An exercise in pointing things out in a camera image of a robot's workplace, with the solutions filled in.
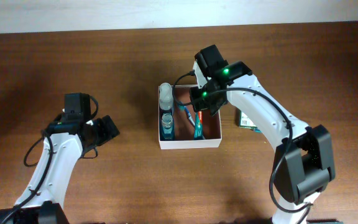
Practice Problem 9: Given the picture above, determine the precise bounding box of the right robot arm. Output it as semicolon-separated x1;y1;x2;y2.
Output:
190;58;336;223

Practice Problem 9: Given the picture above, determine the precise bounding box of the pink cardboard box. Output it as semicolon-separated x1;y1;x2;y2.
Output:
157;85;222;149

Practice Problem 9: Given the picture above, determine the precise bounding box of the green white soap bar package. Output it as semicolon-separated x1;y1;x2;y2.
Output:
239;110;257;129

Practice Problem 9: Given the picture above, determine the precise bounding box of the green red toothpaste tube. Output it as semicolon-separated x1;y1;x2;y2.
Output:
194;111;204;140

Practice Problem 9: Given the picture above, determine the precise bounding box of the clear foam soap pump bottle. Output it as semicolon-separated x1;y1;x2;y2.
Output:
159;83;173;111

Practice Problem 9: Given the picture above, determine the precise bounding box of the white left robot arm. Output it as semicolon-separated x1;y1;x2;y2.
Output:
0;116;119;223

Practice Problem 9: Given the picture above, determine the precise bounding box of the blue white toothbrush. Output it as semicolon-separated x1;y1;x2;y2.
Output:
178;105;196;132

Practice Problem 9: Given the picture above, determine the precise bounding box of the blue mouthwash bottle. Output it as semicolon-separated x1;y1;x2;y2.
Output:
161;113;175;141

